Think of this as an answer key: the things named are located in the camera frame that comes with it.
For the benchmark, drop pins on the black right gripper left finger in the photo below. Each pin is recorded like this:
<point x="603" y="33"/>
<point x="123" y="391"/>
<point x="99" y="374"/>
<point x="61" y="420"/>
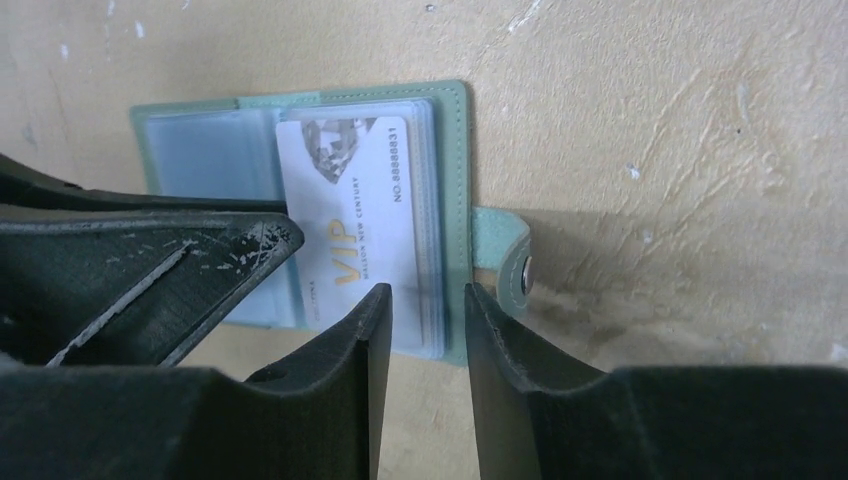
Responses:
<point x="316" y="413"/>

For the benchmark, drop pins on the silver diamond credit card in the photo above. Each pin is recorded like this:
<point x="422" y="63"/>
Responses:
<point x="347" y="185"/>

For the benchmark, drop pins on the teal leather card holder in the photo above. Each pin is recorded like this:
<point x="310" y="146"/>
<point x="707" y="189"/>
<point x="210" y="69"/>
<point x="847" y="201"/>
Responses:
<point x="228" y="149"/>

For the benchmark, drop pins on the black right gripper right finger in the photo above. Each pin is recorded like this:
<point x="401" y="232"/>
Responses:
<point x="540" y="413"/>

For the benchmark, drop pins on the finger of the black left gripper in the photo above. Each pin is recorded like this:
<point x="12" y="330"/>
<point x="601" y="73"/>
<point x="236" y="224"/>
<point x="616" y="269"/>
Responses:
<point x="129" y="288"/>
<point x="26" y="187"/>

